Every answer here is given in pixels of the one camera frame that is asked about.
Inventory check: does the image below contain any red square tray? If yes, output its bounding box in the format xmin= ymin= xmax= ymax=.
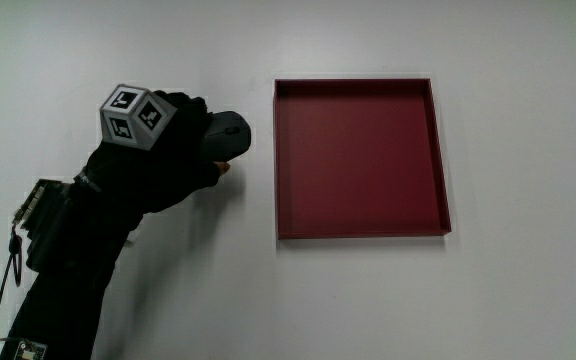
xmin=272 ymin=77 xmax=453 ymax=240

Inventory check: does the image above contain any black forearm electronics module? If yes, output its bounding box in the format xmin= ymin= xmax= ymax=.
xmin=11 ymin=177 xmax=77 ymax=274

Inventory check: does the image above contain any white desk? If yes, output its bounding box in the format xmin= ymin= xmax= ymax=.
xmin=0 ymin=0 xmax=576 ymax=360

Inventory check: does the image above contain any dark grey computer mouse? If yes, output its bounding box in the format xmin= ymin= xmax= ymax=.
xmin=198 ymin=110 xmax=253 ymax=164

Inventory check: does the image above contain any small circuit board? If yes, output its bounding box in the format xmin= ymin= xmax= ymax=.
xmin=13 ymin=338 xmax=48 ymax=360

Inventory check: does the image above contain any person's left hand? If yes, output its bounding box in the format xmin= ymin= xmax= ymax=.
xmin=74 ymin=83 xmax=232 ymax=215

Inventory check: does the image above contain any person's left forearm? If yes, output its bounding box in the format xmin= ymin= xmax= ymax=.
xmin=0 ymin=172 xmax=144 ymax=360

